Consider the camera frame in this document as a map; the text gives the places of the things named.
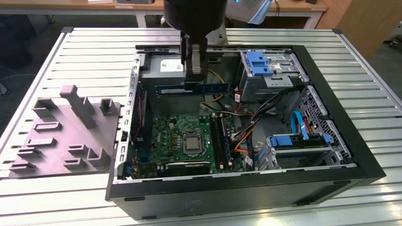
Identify green motherboard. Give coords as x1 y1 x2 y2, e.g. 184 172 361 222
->
126 113 248 179

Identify yellow power wires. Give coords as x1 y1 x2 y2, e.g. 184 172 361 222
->
200 69 226 104

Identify metal disk bay cage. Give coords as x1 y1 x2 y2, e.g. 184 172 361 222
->
264 134 359 170

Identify white green black wires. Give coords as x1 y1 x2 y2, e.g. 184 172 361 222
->
200 102 252 116

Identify grey power supply unit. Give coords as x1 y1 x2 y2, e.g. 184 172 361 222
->
137 54 202 118

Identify RAM slot with white clips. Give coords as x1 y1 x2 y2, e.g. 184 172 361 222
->
210 113 224 167

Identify black graphics card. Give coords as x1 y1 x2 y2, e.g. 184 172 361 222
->
156 160 210 177

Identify wooden desk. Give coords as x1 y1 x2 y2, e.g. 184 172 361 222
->
0 0 328 29

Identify red orange power wires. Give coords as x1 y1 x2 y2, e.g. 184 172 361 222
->
232 88 255 155

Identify silver CPU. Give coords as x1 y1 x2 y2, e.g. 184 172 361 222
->
184 137 201 152

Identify blue SATA cable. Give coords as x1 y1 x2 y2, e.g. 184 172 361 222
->
289 110 309 141

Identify metal drive cage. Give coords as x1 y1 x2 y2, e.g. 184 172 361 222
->
240 50 309 102

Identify hard disk in blue carrier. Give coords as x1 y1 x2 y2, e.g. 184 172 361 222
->
268 133 332 149

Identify grey parts rack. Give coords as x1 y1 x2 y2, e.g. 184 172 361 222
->
7 84 125 181

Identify blue plastic drive bracket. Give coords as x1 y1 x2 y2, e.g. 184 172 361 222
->
245 51 273 77

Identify blue empty disk carrier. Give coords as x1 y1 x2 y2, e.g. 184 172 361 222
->
253 141 276 171

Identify wooden cabinet panel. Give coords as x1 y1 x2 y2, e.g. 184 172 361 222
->
316 0 402 61

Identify CPU socket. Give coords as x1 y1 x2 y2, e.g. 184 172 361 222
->
180 131 208 159

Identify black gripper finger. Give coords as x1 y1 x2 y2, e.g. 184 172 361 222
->
180 34 192 71
184 39 208 94

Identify black chair base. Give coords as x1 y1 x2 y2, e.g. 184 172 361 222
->
383 28 402 49

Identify black PC case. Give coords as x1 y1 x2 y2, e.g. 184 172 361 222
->
104 44 387 221

